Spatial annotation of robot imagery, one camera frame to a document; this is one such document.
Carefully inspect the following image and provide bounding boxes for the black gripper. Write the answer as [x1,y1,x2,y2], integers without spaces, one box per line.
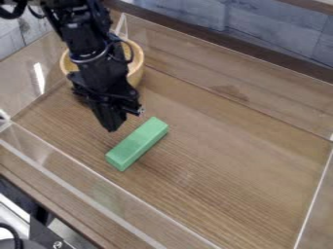
[68,45,143,132]

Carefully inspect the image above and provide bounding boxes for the green rectangular block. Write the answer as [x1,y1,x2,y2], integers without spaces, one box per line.
[106,117,169,171]

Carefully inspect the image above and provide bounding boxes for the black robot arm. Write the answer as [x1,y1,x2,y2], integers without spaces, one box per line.
[0,0,142,132]

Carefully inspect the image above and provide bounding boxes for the wooden bowl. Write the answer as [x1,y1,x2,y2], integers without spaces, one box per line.
[60,40,144,88]

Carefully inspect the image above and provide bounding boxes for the clear acrylic enclosure wall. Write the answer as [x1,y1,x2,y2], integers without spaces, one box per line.
[0,16,333,249]

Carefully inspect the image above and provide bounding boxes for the black metal bracket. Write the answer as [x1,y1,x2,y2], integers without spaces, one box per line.
[28,215,76,249]

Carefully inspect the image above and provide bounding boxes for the black cable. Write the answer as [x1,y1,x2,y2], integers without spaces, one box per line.
[0,223,24,249]

